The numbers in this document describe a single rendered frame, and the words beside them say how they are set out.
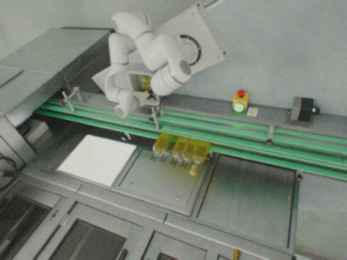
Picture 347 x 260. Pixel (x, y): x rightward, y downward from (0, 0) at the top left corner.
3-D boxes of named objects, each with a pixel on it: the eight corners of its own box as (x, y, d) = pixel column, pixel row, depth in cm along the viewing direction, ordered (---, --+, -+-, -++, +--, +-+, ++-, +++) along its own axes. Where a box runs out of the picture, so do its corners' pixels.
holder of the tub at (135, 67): (144, 100, 162) (138, 108, 157) (133, 62, 143) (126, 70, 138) (167, 104, 156) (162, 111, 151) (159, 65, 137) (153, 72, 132)
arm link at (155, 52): (145, 44, 104) (171, 20, 94) (170, 95, 104) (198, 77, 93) (129, 44, 97) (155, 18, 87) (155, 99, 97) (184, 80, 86)
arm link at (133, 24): (162, 31, 99) (147, -1, 99) (135, 33, 90) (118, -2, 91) (145, 49, 110) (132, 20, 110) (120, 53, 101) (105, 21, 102)
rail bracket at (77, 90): (86, 96, 179) (66, 116, 165) (77, 77, 167) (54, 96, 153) (92, 97, 177) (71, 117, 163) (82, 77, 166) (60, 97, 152)
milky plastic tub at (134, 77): (141, 94, 158) (134, 102, 153) (132, 62, 143) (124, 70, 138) (165, 98, 152) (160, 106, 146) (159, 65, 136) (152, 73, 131)
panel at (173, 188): (88, 135, 177) (56, 173, 156) (87, 132, 175) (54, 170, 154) (209, 164, 143) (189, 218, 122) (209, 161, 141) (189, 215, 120)
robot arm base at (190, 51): (165, 38, 115) (152, 53, 104) (188, 27, 107) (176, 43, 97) (180, 66, 122) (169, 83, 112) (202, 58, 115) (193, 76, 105)
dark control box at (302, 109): (291, 108, 122) (289, 119, 117) (294, 95, 117) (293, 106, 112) (310, 111, 119) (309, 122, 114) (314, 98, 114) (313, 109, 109)
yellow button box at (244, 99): (235, 101, 133) (232, 109, 128) (235, 90, 128) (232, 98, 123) (248, 103, 130) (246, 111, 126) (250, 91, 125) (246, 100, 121)
